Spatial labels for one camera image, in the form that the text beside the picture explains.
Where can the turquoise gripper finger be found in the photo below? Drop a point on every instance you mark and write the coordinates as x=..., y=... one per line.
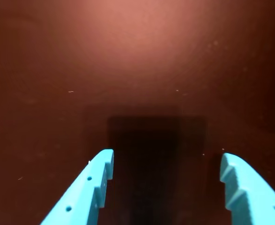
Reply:
x=254, y=197
x=81, y=194

